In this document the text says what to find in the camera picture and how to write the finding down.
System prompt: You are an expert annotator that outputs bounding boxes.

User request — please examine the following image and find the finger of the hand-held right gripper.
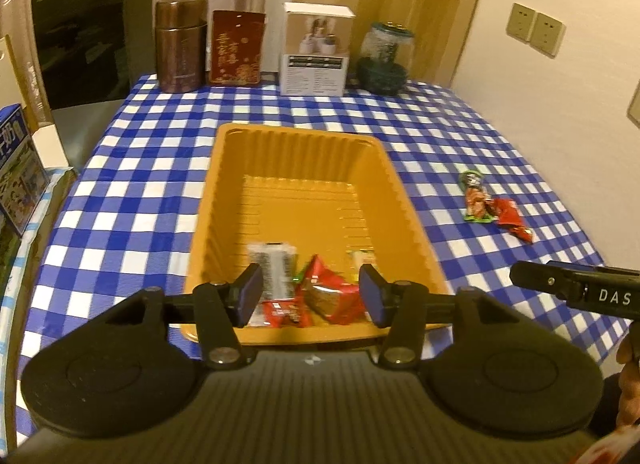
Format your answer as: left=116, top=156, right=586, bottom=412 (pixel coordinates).
left=510, top=260, right=597, bottom=303

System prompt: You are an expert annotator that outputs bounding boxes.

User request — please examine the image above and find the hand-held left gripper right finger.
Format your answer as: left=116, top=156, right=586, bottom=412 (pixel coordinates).
left=359, top=263, right=522, bottom=371

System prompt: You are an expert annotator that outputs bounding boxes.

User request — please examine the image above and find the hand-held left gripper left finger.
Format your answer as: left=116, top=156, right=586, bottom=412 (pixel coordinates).
left=97, top=263, right=264, bottom=371

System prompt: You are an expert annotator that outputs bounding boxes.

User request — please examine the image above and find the small red candy packet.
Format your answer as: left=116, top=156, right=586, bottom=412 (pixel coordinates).
left=259, top=296, right=309, bottom=329

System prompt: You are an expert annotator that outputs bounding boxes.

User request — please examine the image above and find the yellow green snack packet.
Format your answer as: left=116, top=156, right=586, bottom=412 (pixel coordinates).
left=350, top=249, right=377, bottom=271

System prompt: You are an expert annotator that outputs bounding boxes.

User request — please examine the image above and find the grey white snack packet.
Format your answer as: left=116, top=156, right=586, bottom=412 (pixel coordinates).
left=247, top=241, right=297, bottom=306

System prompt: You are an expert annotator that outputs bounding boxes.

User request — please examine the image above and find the large red snack packet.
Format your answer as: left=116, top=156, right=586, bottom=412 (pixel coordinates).
left=295, top=254, right=369, bottom=328

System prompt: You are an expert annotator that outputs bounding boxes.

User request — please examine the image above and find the long green chip packet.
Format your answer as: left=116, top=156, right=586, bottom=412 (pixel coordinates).
left=460, top=170, right=497, bottom=222

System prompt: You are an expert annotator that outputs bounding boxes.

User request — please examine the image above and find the orange plastic tray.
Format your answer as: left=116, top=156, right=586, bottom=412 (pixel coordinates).
left=182, top=123, right=451, bottom=348

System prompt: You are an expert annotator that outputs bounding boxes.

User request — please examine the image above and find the person's right hand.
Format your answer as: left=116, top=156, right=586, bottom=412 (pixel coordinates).
left=616, top=331, right=640, bottom=395

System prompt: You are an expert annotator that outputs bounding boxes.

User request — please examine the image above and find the blue white checked tablecloth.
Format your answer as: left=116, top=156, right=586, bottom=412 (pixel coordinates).
left=15, top=74, right=636, bottom=445

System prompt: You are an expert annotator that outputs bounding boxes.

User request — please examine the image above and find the printed cardboard box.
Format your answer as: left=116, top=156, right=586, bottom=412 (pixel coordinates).
left=0, top=168, right=77, bottom=447

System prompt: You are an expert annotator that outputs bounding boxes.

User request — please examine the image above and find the grey stand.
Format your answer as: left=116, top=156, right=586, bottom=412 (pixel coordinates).
left=52, top=98, right=127, bottom=171

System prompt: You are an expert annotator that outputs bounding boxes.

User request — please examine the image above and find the glass jar green lid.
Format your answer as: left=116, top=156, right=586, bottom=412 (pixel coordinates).
left=356, top=21, right=416, bottom=96

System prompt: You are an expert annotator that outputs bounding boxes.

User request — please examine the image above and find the white product box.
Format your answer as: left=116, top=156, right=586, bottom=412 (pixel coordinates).
left=279, top=1, right=357, bottom=98

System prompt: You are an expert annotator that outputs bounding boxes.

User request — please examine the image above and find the red gold printed box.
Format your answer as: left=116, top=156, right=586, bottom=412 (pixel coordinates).
left=209, top=10, right=267, bottom=88

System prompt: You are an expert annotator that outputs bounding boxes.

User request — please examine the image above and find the brown metal canister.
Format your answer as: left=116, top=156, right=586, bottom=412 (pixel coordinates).
left=154, top=0, right=209, bottom=94

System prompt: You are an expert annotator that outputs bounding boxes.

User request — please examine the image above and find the blue milk carton box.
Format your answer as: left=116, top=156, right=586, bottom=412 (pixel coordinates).
left=0, top=104, right=52, bottom=238

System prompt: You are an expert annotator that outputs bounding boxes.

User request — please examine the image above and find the black glass panel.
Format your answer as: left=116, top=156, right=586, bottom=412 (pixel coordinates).
left=31, top=0, right=154, bottom=111

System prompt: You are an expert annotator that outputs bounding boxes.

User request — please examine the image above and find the beige wall socket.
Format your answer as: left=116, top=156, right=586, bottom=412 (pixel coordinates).
left=506, top=2, right=537, bottom=43
left=529, top=12, right=567, bottom=58

